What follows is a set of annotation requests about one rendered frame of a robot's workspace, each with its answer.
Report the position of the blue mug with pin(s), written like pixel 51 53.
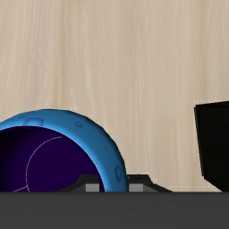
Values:
pixel 89 135

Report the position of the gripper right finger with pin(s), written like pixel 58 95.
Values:
pixel 140 182

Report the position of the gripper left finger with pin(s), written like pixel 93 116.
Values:
pixel 85 182

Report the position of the wooden shelf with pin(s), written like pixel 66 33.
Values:
pixel 214 143

